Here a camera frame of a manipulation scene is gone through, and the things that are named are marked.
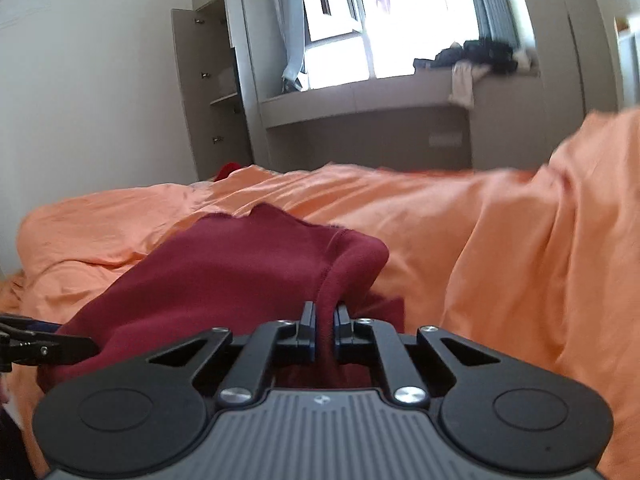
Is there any grey wardrobe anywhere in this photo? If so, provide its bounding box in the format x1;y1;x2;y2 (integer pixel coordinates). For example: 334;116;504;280
520;0;622;163

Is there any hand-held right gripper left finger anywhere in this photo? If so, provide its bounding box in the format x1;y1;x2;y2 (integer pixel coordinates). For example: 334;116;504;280
147;301;319;407

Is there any dark red garment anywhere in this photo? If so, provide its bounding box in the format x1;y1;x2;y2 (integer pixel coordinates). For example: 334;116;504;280
37;203;405;394

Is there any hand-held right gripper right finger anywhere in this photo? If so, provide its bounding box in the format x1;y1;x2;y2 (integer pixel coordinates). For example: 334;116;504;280
332;302;502;406

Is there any open grey cabinet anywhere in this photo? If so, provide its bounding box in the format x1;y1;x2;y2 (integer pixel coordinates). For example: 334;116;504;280
171;0;257;181

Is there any white cloth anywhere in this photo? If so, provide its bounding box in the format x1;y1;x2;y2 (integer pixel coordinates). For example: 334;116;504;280
447;60;494;109

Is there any window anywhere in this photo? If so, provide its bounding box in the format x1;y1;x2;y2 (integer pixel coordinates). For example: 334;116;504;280
300;0;482;82

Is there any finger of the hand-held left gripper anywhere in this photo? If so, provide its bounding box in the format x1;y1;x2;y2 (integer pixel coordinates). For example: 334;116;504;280
0;334;100;372
0;312;60;335

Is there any small red item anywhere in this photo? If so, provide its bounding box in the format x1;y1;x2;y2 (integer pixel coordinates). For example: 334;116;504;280
213;161;256;184

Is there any orange bed sheet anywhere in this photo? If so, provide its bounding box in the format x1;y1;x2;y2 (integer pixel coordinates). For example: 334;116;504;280
0;110;640;480

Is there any grey-blue curtain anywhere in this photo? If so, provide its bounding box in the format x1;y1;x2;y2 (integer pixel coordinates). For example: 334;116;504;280
462;0;522;50
272;0;309;94

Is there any grey padded headboard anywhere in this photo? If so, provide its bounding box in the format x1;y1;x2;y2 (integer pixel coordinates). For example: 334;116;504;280
615;15;640;111

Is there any pile of dark clothes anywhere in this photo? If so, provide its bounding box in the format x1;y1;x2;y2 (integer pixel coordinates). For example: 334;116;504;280
412;37;517;77

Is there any grey window bench unit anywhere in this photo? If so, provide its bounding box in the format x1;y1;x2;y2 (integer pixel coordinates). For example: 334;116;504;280
259;66;547;172

